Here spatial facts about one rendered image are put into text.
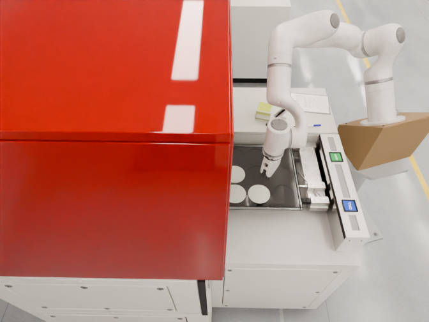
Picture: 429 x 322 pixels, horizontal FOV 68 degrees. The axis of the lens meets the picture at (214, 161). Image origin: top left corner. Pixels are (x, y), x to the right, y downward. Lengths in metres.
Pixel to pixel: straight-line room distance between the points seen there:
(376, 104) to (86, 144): 1.38
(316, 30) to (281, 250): 0.88
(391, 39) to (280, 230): 0.93
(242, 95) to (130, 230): 1.26
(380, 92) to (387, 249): 1.30
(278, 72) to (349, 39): 0.39
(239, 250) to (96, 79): 1.05
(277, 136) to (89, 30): 0.74
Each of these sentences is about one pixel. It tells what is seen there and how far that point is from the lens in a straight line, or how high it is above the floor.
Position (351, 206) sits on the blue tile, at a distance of 1.44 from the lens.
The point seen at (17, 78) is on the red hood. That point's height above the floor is 1.82.
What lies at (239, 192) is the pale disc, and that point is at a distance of 1.44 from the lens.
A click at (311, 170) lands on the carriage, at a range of 1.60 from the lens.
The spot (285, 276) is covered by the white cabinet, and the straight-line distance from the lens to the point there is 1.56.
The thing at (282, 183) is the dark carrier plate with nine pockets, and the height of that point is 0.90.
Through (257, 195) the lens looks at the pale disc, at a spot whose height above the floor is 0.90.
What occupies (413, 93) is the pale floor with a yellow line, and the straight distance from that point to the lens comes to 3.86.
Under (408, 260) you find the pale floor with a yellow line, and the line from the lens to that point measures 2.61.
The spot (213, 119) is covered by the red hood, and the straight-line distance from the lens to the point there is 0.43.
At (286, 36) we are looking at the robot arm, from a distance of 1.24.
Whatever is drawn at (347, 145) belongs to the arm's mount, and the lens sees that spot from 1.77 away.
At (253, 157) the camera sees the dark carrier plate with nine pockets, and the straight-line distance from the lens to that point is 1.57.
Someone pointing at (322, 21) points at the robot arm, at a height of 1.53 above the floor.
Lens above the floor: 2.11
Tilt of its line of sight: 52 degrees down
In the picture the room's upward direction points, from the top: straight up
